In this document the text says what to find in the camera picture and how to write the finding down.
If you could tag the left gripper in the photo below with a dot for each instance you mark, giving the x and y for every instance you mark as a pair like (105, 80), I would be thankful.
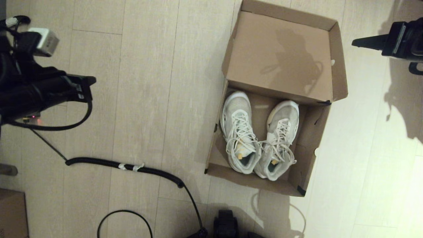
(49, 92)

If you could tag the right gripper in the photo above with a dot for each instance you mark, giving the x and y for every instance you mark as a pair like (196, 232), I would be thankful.
(406, 39)

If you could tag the brown cardboard shoe box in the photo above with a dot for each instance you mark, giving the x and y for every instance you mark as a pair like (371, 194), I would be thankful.
(281, 53)

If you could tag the white sneaker tan toe edge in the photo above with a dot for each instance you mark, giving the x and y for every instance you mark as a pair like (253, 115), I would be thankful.
(286, 112)

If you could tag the white sneaker black side mark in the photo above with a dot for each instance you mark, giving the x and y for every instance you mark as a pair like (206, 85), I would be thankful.
(236, 105)

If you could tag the small brown cardboard box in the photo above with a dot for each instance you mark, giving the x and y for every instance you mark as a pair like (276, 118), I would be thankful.
(13, 215)

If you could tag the grey power supply unit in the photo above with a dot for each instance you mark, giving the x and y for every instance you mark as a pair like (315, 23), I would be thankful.
(33, 115)

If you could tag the grey metal foot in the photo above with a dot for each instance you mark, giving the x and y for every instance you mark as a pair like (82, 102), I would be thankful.
(8, 170)

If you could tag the black ridged robot part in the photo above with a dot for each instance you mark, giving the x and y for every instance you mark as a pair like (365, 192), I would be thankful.
(225, 224)

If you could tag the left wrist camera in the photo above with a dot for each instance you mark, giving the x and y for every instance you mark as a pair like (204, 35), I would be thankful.
(44, 41)

